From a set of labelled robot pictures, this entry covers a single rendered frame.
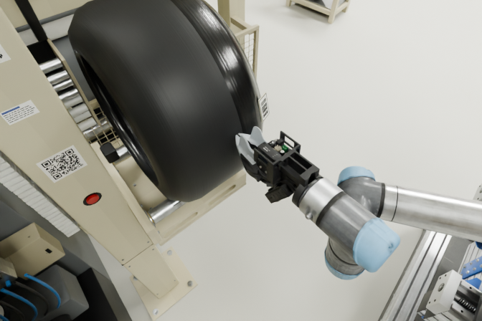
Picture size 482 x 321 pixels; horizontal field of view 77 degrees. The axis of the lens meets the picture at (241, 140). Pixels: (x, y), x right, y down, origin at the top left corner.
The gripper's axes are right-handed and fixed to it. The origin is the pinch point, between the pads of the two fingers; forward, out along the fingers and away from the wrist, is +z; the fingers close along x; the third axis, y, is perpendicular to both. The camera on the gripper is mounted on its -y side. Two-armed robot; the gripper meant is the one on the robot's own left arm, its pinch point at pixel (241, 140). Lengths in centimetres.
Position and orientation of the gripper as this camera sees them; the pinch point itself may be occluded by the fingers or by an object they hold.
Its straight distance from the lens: 66.6
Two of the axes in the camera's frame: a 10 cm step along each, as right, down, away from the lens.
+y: -0.6, -6.8, -7.3
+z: -6.3, -5.4, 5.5
